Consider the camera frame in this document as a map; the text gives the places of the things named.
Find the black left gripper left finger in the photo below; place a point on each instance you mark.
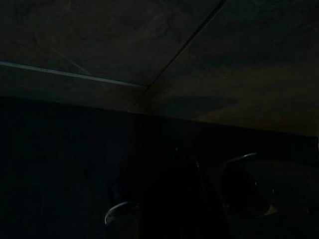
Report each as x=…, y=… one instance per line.
x=159, y=199

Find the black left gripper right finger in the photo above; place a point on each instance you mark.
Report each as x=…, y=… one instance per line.
x=202, y=206

